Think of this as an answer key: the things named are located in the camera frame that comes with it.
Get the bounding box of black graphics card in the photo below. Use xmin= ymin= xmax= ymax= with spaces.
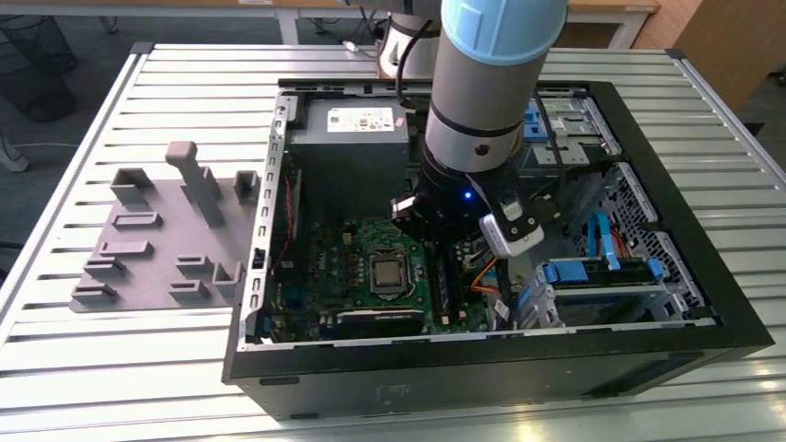
xmin=334 ymin=308 xmax=426 ymax=340

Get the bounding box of orange wire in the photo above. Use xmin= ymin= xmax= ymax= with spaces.
xmin=470 ymin=258 xmax=502 ymax=294

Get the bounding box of CPU socket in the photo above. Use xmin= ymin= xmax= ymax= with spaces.
xmin=365 ymin=247 xmax=413 ymax=301

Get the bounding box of grey power supply unit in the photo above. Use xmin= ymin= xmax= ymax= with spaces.
xmin=287 ymin=97 xmax=431 ymax=218

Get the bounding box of blue drive bay latch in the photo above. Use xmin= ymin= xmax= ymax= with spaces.
xmin=520 ymin=99 xmax=549 ymax=145

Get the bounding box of wooden cabinet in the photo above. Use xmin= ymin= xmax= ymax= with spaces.
xmin=638 ymin=0 xmax=786 ymax=125

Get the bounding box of blue disk carrier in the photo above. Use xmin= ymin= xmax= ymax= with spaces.
xmin=544 ymin=258 xmax=665 ymax=289

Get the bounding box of white furniture leg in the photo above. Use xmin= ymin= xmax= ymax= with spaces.
xmin=0 ymin=133 xmax=31 ymax=174

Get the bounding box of silver CPU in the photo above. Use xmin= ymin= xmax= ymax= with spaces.
xmin=373 ymin=261 xmax=405 ymax=287

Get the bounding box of white-framed wooden desk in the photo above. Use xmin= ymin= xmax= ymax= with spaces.
xmin=274 ymin=0 xmax=664 ymax=51

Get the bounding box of green motherboard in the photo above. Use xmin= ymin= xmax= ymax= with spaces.
xmin=305 ymin=215 xmax=493 ymax=340

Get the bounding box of grey plastic parts rack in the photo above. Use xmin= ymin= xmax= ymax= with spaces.
xmin=68 ymin=140 xmax=263 ymax=314

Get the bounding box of black cable bundle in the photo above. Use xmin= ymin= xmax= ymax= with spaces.
xmin=528 ymin=163 xmax=610 ymax=204

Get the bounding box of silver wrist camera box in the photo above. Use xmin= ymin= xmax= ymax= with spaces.
xmin=477 ymin=192 xmax=548 ymax=258

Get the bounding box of black open PC case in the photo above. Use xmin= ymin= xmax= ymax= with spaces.
xmin=221 ymin=77 xmax=777 ymax=421

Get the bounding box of black mesh waste bin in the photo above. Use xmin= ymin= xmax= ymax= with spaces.
xmin=0 ymin=14 xmax=80 ymax=123

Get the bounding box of black camera cable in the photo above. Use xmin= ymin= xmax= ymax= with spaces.
xmin=341 ymin=17 xmax=443 ymax=116

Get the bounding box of blue flat wire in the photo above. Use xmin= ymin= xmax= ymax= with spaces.
xmin=588 ymin=212 xmax=622 ymax=271

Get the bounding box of silver drive cage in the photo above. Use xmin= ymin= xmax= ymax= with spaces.
xmin=521 ymin=91 xmax=622 ymax=197

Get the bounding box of silver disk bay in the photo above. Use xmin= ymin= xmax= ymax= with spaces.
xmin=513 ymin=262 xmax=705 ymax=331

